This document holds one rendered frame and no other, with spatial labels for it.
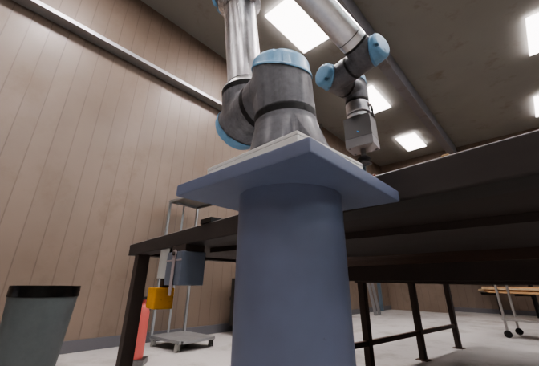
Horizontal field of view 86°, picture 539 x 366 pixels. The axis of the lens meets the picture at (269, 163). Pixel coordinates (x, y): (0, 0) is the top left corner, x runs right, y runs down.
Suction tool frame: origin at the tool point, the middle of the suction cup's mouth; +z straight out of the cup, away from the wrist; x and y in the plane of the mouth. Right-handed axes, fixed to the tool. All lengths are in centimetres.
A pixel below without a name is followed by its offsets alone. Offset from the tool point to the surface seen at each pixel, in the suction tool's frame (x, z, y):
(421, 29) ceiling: -425, -422, -9
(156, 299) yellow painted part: 5, 40, 87
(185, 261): 9, 26, 67
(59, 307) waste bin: -32, 53, 278
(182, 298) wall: -223, 55, 359
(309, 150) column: 56, 20, -11
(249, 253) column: 50, 30, 2
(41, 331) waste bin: -24, 71, 279
